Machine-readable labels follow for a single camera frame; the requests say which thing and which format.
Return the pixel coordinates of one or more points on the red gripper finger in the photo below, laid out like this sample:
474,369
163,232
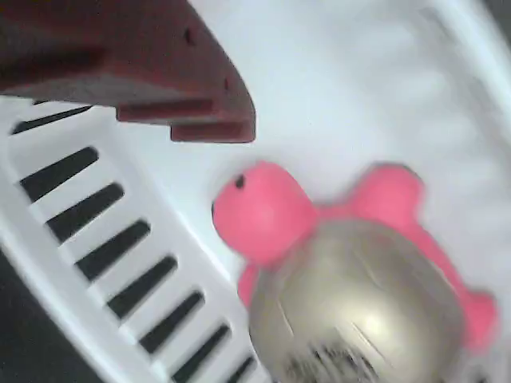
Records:
139,68

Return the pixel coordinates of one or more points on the red turtle toy gold shell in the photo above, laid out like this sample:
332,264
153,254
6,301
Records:
339,287

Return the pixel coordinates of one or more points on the white tray with black stripes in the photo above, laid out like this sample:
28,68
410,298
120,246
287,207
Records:
359,80

